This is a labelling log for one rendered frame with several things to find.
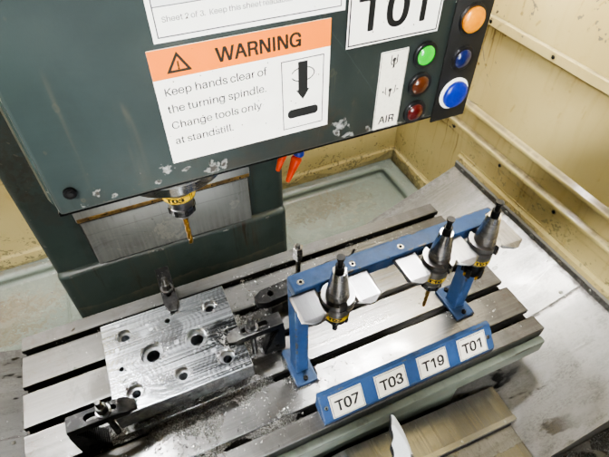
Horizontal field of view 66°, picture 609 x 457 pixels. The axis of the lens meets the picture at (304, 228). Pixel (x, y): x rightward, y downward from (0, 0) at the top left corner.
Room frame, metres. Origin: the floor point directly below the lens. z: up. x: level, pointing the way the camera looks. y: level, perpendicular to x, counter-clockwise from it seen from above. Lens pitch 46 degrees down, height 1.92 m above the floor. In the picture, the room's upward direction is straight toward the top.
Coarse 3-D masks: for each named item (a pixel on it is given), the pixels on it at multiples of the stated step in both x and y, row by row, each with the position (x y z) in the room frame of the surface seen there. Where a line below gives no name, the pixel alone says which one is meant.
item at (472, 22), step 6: (480, 6) 0.46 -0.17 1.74; (468, 12) 0.46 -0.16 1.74; (474, 12) 0.45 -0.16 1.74; (480, 12) 0.46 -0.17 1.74; (468, 18) 0.45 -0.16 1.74; (474, 18) 0.45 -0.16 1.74; (480, 18) 0.46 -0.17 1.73; (462, 24) 0.45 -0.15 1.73; (468, 24) 0.45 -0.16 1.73; (474, 24) 0.45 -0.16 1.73; (480, 24) 0.46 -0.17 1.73; (468, 30) 0.45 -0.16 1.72; (474, 30) 0.46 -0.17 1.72
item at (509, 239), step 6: (504, 222) 0.69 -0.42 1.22; (504, 228) 0.67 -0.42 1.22; (510, 228) 0.67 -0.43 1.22; (498, 234) 0.66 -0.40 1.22; (504, 234) 0.66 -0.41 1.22; (510, 234) 0.66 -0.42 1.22; (516, 234) 0.66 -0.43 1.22; (504, 240) 0.64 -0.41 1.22; (510, 240) 0.64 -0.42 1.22; (516, 240) 0.64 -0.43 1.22; (504, 246) 0.63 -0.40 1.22; (510, 246) 0.63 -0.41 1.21; (516, 246) 0.63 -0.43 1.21
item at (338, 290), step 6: (330, 276) 0.51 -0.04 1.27; (336, 276) 0.49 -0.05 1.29; (342, 276) 0.49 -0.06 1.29; (330, 282) 0.50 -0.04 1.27; (336, 282) 0.49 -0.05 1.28; (342, 282) 0.49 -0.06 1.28; (348, 282) 0.50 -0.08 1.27; (330, 288) 0.49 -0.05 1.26; (336, 288) 0.48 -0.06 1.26; (342, 288) 0.48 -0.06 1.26; (348, 288) 0.49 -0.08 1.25; (330, 294) 0.49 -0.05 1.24; (336, 294) 0.48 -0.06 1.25; (342, 294) 0.48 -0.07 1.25; (348, 294) 0.49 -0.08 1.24; (330, 300) 0.48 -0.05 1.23; (336, 300) 0.48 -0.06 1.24; (342, 300) 0.48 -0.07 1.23
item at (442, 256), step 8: (440, 232) 0.59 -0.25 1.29; (440, 240) 0.58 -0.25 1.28; (448, 240) 0.58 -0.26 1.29; (432, 248) 0.59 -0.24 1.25; (440, 248) 0.58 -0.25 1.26; (448, 248) 0.57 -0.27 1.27; (432, 256) 0.58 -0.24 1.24; (440, 256) 0.57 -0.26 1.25; (448, 256) 0.57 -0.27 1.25; (440, 264) 0.57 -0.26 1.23
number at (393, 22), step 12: (396, 0) 0.43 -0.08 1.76; (408, 0) 0.43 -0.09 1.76; (420, 0) 0.44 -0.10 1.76; (432, 0) 0.44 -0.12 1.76; (396, 12) 0.43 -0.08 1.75; (408, 12) 0.43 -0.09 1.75; (420, 12) 0.44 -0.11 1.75; (432, 12) 0.44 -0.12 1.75; (384, 24) 0.42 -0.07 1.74; (396, 24) 0.43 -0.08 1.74; (408, 24) 0.43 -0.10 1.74; (420, 24) 0.44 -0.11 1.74
